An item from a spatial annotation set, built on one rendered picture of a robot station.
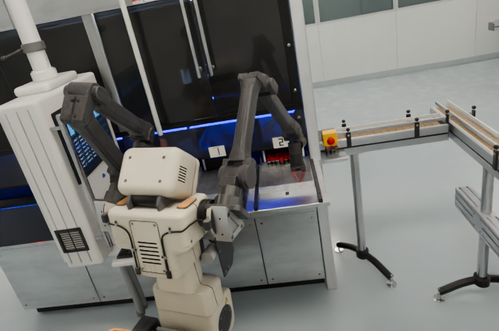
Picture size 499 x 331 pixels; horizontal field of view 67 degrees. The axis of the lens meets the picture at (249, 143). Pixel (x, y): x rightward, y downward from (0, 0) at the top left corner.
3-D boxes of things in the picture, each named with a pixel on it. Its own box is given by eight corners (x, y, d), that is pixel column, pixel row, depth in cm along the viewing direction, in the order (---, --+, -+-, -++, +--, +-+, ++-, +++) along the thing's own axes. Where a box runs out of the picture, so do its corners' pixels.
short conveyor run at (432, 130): (320, 159, 209) (317, 133, 203) (317, 148, 223) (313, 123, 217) (450, 141, 201) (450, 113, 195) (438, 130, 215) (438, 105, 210)
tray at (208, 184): (201, 171, 214) (200, 165, 213) (246, 165, 211) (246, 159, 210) (190, 203, 183) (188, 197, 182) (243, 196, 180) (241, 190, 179)
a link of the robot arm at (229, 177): (217, 190, 116) (232, 190, 114) (223, 159, 120) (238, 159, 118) (230, 200, 123) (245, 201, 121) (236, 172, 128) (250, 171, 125)
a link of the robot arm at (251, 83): (235, 64, 135) (261, 60, 130) (250, 84, 146) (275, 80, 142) (215, 185, 118) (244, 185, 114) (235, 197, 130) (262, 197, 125)
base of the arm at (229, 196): (202, 208, 112) (239, 210, 108) (208, 182, 116) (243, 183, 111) (214, 217, 119) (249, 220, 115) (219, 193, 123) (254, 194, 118)
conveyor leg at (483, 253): (468, 279, 212) (474, 156, 183) (486, 277, 211) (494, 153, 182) (476, 291, 203) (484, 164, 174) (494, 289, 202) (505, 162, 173)
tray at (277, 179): (261, 162, 210) (260, 156, 209) (307, 156, 207) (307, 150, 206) (259, 194, 179) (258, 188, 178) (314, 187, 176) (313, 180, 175)
